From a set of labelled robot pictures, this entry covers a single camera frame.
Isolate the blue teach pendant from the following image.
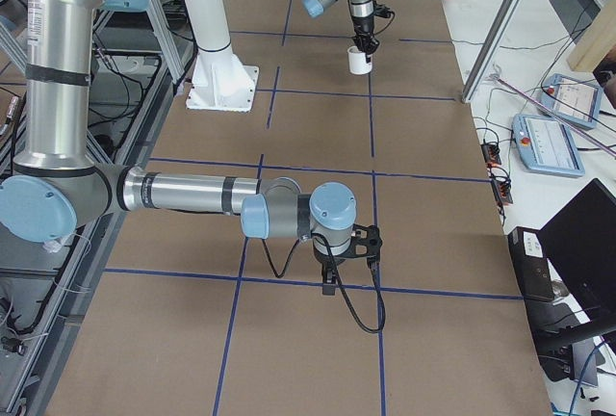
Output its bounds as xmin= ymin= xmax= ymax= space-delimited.
xmin=540 ymin=73 xmax=602 ymax=130
xmin=512 ymin=115 xmax=585 ymax=178

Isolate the far blue teach pendant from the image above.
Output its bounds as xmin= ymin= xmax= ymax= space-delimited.
xmin=540 ymin=73 xmax=602 ymax=130

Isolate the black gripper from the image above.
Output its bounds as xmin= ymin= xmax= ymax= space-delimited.
xmin=351 ymin=15 xmax=380 ymax=63
xmin=313 ymin=242 xmax=359 ymax=296

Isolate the aluminium side frame rail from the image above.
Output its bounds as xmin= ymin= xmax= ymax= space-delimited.
xmin=1 ymin=0 xmax=173 ymax=415

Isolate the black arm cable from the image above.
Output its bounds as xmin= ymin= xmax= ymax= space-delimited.
xmin=262 ymin=232 xmax=388 ymax=334

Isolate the near blue teach pendant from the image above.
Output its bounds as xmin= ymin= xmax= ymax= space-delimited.
xmin=512 ymin=115 xmax=585 ymax=178

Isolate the brown paper table cover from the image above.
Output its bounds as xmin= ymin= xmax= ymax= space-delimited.
xmin=45 ymin=0 xmax=554 ymax=416

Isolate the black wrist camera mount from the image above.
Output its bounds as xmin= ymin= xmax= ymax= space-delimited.
xmin=349 ymin=224 xmax=383 ymax=273

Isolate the black box with label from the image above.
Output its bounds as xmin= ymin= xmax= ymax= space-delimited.
xmin=507 ymin=226 xmax=554 ymax=302

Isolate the orange black connector block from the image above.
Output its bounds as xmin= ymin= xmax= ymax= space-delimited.
xmin=491 ymin=176 xmax=513 ymax=206
xmin=480 ymin=143 xmax=501 ymax=167

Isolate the black laptop computer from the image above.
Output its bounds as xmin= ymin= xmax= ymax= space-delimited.
xmin=538 ymin=178 xmax=615 ymax=318

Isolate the aluminium frame post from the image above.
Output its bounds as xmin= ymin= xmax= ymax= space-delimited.
xmin=461 ymin=0 xmax=522 ymax=103

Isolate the white smiley mug black handle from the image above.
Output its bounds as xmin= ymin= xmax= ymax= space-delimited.
xmin=346 ymin=45 xmax=372 ymax=75

